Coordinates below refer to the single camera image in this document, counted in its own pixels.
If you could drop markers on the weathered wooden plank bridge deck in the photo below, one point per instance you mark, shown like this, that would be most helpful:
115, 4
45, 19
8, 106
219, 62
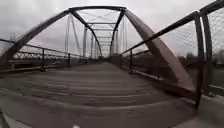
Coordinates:
96, 83

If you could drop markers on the robot's own part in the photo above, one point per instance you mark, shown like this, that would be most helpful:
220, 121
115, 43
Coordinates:
76, 126

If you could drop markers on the dark metal mesh railing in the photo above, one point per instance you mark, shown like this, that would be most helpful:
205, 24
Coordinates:
199, 50

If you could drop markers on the dark metal lattice railing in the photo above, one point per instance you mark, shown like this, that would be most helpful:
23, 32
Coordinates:
42, 58

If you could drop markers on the steel truss bridge frame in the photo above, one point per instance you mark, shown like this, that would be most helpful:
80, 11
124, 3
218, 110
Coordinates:
156, 46

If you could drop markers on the bare tree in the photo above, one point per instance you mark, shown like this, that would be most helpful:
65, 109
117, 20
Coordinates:
13, 36

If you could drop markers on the grey concrete slab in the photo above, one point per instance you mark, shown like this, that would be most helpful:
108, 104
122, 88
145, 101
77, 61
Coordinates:
100, 117

